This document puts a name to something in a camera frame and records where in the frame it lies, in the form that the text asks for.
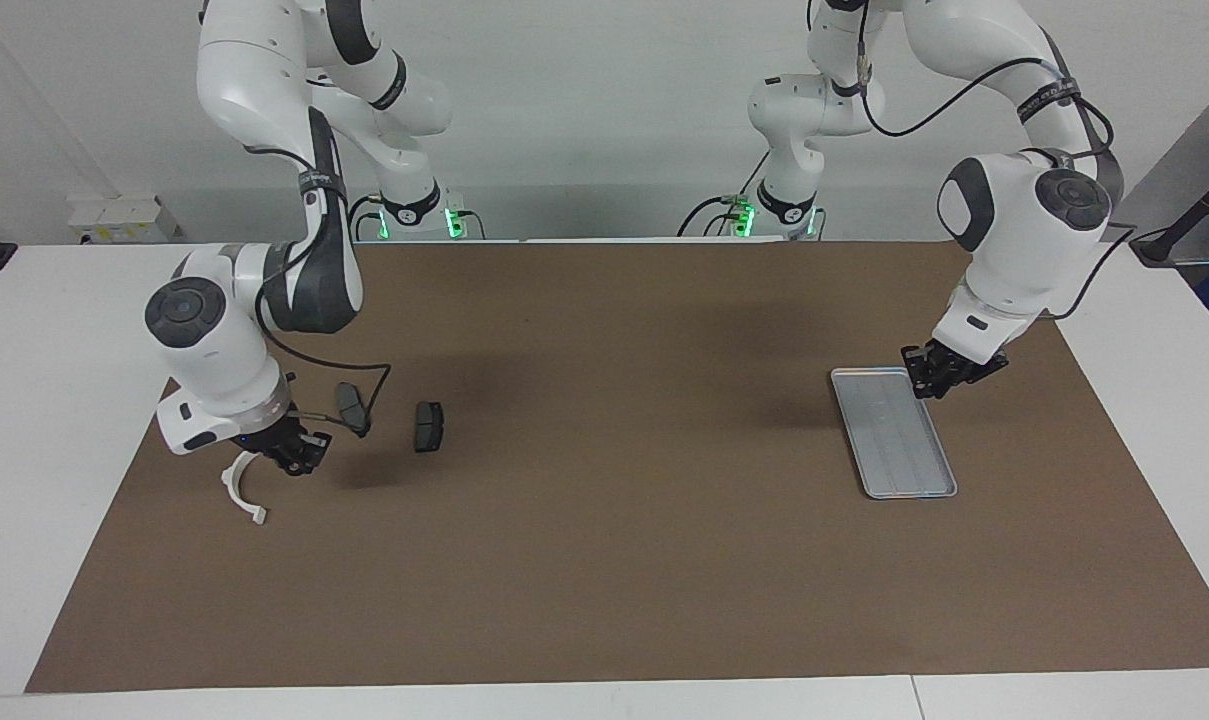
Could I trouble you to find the black left base cables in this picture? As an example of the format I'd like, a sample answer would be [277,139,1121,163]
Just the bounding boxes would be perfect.
[677,150,771,238]

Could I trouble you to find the silver metal tray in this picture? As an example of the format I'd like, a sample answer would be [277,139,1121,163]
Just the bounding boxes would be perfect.
[830,366,959,500]

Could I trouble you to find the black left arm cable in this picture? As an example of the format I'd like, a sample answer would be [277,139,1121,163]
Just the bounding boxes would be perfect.
[859,20,1137,321]

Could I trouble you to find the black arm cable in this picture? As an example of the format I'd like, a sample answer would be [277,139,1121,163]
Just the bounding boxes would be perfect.
[244,145,393,433]
[859,20,1137,321]

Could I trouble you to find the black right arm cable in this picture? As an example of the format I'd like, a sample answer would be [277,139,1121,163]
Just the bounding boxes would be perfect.
[244,145,393,433]

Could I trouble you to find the white curved plastic bracket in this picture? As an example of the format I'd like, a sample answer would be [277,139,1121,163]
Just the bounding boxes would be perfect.
[220,452,268,526]

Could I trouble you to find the dark rectangular brake pad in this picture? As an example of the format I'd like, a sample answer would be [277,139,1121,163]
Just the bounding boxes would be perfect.
[414,401,447,454]

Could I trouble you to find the brown table mat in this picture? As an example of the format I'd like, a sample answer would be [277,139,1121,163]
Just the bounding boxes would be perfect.
[24,240,1209,694]

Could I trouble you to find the dark curved brake pad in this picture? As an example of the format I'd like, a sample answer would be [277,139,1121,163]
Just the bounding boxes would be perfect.
[334,381,373,439]

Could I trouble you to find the black angled stand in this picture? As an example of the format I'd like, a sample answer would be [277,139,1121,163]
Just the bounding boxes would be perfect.
[1129,160,1209,267]

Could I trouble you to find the white power strip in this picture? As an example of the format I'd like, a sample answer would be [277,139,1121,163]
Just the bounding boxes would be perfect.
[68,195,180,246]

